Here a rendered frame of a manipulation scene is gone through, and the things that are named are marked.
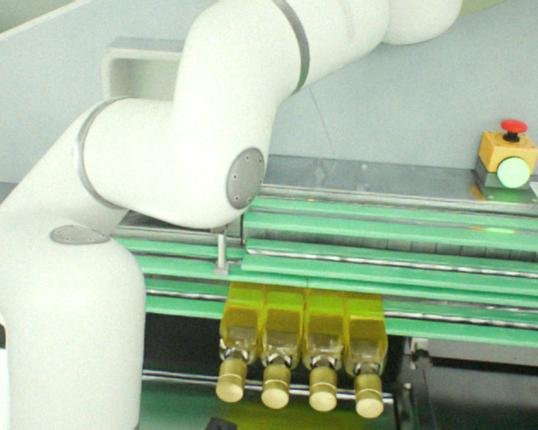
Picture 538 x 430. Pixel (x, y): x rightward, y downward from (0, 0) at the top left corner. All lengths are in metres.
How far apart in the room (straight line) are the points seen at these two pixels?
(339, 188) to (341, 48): 0.49
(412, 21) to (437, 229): 0.40
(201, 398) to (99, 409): 0.58
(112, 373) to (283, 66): 0.23
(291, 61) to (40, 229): 0.20
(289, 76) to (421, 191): 0.56
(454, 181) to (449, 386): 0.34
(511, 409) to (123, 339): 0.81
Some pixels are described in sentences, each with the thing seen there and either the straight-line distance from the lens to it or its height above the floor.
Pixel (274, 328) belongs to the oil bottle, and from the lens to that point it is 0.85.
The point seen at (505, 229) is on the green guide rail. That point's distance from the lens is 0.96.
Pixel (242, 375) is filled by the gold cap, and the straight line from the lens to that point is 0.80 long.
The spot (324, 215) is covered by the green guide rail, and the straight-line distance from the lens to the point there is 0.91.
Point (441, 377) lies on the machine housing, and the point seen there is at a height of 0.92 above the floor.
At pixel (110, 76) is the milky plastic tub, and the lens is 0.98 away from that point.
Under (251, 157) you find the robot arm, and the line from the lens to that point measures 0.38.
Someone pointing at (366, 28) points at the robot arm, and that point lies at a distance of 0.50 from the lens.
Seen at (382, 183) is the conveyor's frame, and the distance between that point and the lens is 0.98.
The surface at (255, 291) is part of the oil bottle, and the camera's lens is 0.92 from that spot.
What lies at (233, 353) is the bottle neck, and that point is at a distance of 0.83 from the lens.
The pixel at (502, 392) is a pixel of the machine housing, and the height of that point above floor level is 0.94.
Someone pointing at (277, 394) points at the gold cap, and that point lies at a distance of 0.79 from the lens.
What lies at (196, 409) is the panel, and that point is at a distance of 0.96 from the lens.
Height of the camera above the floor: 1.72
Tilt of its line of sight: 61 degrees down
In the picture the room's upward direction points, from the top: 170 degrees counter-clockwise
